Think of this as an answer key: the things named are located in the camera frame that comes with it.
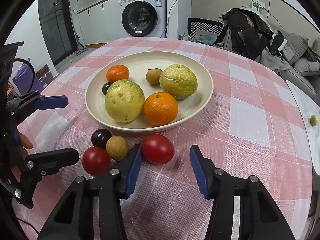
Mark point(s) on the yellow wrinkled guava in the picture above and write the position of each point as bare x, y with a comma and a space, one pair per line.
179, 81

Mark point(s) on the grey sofa cushion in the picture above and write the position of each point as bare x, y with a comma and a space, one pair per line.
304, 67

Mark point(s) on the large orange mandarin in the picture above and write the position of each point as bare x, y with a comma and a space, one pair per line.
160, 109

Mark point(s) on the pink plaid tablecloth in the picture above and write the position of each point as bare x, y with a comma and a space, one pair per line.
251, 126

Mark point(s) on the person's left hand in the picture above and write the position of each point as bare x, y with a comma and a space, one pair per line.
26, 144

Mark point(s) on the white marble side table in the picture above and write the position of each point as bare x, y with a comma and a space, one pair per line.
308, 108

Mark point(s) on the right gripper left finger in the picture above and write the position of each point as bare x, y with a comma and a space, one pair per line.
72, 217

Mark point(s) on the cream round plate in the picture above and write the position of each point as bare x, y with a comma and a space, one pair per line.
138, 65

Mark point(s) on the brown longan fruit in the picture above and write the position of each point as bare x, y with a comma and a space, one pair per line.
117, 148
153, 76

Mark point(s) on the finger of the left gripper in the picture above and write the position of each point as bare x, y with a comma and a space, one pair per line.
47, 102
48, 163

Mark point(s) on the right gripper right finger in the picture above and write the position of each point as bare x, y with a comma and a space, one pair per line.
260, 216

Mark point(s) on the small green lime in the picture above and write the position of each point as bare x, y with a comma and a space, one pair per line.
313, 120

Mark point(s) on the grey sofa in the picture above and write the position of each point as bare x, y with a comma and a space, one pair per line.
297, 46

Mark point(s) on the red cherry tomato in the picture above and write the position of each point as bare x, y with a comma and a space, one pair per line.
95, 161
157, 149

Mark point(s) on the black patterned basket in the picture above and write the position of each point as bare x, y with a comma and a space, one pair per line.
203, 30

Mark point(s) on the pile of dark clothes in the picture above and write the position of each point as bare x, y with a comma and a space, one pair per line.
250, 33

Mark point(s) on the white washing machine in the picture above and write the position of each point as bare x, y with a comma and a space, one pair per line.
139, 18

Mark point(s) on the dark purple plum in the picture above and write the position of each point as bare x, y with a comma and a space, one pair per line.
106, 87
100, 137

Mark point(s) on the dark glass door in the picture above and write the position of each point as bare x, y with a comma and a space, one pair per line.
57, 30

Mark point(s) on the purple bag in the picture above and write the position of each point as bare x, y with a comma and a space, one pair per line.
25, 77

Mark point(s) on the white kitchen counter cabinet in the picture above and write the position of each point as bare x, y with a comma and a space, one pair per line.
100, 23

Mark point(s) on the green-yellow guava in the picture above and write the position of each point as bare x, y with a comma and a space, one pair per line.
124, 101

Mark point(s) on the small orange mandarin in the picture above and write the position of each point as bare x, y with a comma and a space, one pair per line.
117, 72

